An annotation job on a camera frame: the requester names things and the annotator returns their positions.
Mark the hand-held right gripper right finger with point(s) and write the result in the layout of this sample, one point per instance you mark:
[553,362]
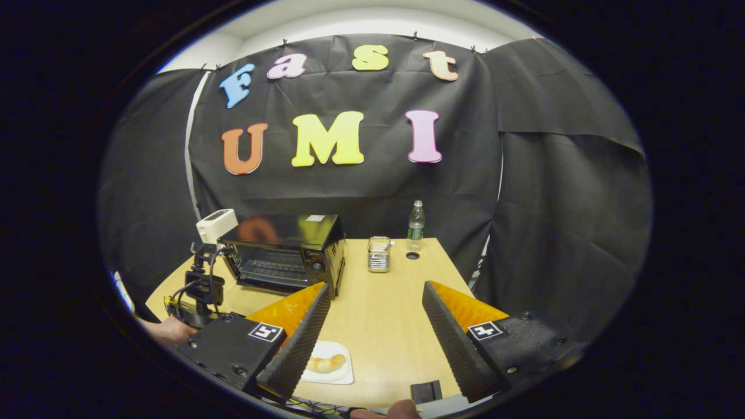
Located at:
[451,343]

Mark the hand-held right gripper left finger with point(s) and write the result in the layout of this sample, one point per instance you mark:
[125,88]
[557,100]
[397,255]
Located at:
[297,349]

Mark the twisted bread roll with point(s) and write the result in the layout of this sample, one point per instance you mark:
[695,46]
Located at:
[327,364]

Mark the black electric oven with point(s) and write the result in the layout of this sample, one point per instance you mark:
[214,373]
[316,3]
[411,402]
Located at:
[302,230]

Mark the white plate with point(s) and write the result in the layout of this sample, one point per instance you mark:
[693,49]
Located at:
[337,378]

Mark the small black block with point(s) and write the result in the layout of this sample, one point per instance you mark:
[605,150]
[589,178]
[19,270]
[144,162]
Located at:
[426,391]

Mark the white toaster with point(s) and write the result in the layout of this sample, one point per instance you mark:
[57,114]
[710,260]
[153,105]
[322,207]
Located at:
[216,224]

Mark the white picture panel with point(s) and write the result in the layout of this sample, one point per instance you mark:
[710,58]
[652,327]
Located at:
[123,291]

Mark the metal utensil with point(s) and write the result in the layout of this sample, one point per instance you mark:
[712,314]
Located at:
[389,245]

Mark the clear plastic bottle green label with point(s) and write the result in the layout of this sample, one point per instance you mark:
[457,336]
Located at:
[415,224]

